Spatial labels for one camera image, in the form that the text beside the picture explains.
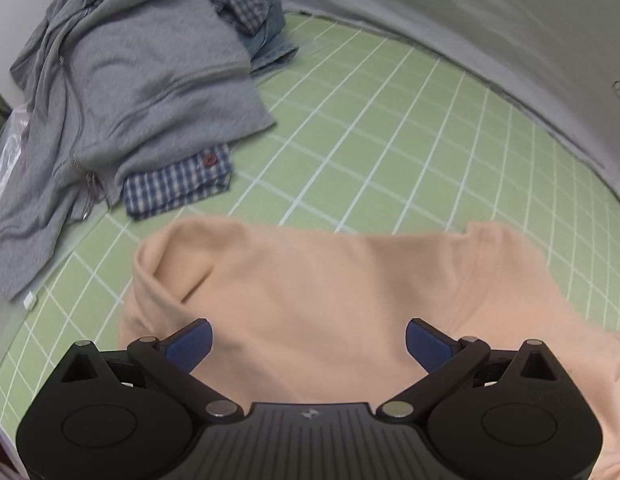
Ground peach garment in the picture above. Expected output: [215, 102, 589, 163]
[120, 216, 620, 479]

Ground green grid mat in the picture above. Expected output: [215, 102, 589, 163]
[0, 15, 620, 434]

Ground clear plastic bag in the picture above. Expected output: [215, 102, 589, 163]
[0, 104, 30, 200]

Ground grey zip hoodie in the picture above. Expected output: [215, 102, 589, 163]
[0, 0, 273, 299]

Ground blue denim garment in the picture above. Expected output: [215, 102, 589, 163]
[239, 2, 299, 78]

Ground grey fabric storage bag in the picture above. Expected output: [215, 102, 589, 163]
[283, 0, 620, 198]

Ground blue plaid shirt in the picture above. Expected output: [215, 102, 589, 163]
[122, 0, 282, 220]

